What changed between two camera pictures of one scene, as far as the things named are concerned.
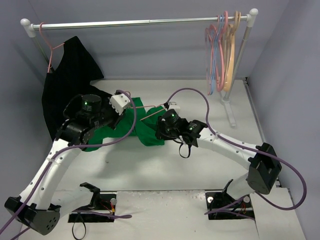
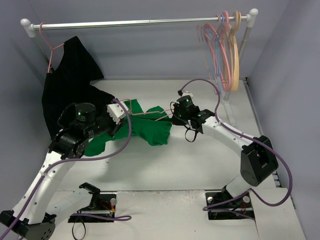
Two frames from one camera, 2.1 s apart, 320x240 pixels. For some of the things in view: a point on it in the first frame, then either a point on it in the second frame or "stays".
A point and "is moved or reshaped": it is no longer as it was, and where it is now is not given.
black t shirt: (72, 74) stays
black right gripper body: (160, 128) to (175, 114)
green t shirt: (145, 130) is moved or reshaped
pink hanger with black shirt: (51, 48) stays
